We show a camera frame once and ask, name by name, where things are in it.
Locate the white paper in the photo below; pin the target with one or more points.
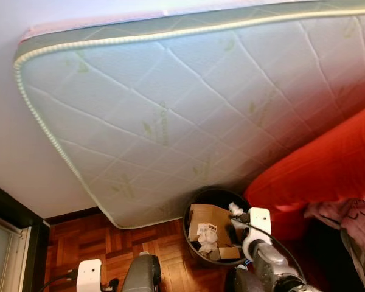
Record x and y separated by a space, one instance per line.
207 246
235 208

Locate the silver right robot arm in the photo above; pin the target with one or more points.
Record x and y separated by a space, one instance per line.
274 267

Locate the grey left robot leg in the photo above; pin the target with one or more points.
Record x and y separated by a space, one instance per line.
141 274

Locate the brown labelled cardboard box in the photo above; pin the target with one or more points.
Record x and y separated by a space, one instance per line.
207 219

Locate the small brown cardboard box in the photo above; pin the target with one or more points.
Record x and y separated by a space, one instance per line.
230 252

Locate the black round waste bin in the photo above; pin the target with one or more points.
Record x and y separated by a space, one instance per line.
191 243

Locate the dark wooden baseboard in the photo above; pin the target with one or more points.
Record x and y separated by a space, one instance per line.
73 216

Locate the large red fabric cushion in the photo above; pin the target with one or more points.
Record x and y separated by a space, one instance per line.
328 164

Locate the pink cartoon print quilt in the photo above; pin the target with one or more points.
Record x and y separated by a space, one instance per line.
353 231

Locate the dark framed glass door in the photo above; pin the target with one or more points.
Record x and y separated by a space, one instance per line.
6 243

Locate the white quilted mattress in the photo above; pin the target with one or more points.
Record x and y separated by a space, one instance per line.
188 109

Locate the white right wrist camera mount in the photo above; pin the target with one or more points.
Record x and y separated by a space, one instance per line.
260 222

